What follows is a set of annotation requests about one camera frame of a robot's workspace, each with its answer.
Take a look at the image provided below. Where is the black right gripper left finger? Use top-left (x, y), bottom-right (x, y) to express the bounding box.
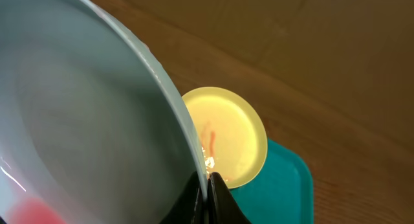
top-left (160, 172), bottom-right (204, 224)

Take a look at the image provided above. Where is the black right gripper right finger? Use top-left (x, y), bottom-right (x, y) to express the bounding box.
top-left (207, 172), bottom-right (251, 224)

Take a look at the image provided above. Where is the yellow plate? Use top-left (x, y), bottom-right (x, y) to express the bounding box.
top-left (182, 87), bottom-right (268, 189)

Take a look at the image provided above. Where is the light blue plate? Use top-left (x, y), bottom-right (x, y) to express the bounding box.
top-left (1, 0), bottom-right (206, 223)

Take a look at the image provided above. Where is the teal plastic tray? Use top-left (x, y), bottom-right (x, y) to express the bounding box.
top-left (231, 139), bottom-right (314, 224)

